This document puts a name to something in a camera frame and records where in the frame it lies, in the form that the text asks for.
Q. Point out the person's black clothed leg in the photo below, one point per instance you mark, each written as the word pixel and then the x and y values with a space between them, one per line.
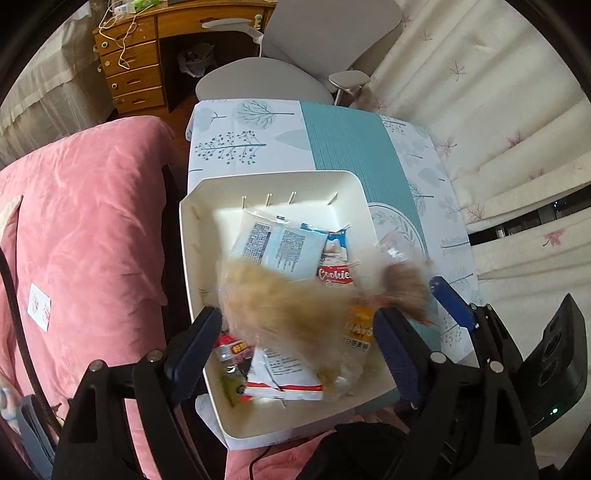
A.
pixel 364 454

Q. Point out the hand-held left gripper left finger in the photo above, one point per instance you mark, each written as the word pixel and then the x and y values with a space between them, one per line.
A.
pixel 194 355

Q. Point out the dark red snack packet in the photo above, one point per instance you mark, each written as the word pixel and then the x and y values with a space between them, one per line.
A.
pixel 233 353

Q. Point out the wastebasket with plastic bag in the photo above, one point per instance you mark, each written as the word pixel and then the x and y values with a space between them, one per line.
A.
pixel 196 60

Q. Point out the wooden desk with drawers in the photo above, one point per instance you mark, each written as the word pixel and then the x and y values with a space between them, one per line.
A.
pixel 134 74

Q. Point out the white paper label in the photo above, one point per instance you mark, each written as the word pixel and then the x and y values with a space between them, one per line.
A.
pixel 40 307

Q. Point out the leaf print teal tablecloth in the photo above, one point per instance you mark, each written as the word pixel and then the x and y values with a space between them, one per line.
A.
pixel 341 138

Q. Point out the beige orange cracker packet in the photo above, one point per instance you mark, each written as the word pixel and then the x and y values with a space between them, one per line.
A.
pixel 361 325

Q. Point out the white packet red zigzag edge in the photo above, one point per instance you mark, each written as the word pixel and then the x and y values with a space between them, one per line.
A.
pixel 281 374

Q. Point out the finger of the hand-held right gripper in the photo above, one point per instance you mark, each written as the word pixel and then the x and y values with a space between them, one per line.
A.
pixel 450 299

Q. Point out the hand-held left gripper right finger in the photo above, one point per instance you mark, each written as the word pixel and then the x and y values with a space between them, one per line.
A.
pixel 397 355

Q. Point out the pink blanket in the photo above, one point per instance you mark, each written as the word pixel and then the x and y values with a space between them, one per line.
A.
pixel 92 207

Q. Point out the grey office chair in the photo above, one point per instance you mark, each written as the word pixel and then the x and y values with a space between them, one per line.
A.
pixel 314 46

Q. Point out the pink fleece garment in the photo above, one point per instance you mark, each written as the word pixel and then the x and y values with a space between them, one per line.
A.
pixel 277 464

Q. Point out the light blue white packet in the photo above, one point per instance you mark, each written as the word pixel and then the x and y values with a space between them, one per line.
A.
pixel 277 242

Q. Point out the green tissue pack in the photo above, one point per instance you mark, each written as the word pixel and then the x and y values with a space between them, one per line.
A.
pixel 145 4

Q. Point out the lace cloth cover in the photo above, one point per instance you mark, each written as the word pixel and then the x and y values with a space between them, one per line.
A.
pixel 51 92

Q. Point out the floral white curtain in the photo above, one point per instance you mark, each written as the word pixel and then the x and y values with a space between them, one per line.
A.
pixel 498 115

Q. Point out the small blue cookie packet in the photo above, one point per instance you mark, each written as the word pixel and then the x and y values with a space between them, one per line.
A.
pixel 334 267

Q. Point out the pale cookie clear packet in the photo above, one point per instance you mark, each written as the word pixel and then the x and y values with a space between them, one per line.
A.
pixel 286 304

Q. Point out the white plastic storage tray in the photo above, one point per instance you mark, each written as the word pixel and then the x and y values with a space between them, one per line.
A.
pixel 207 230

